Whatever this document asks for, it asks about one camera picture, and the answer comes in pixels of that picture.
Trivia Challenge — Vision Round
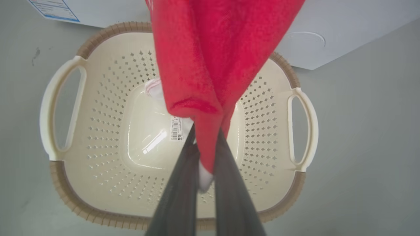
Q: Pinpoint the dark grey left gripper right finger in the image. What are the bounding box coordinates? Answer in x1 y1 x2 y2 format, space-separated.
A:
214 128 267 236

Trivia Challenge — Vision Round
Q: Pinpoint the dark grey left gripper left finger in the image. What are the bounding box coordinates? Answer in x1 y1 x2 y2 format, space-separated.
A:
145 124 200 236

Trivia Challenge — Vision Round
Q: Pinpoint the red cloth with white trim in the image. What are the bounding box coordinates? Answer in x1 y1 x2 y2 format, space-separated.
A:
145 0 305 192

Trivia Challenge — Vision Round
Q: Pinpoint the cream plastic laundry basket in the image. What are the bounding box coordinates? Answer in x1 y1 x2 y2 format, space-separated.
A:
40 22 319 231

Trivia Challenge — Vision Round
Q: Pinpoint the white washing machine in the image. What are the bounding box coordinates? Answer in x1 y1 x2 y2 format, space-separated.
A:
27 0 420 70

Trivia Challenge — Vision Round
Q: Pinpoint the white barcode sticker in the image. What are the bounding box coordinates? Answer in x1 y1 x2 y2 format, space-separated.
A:
170 115 183 142

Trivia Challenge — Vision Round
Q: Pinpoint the blue and white label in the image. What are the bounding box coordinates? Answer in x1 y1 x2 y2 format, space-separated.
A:
28 0 80 23

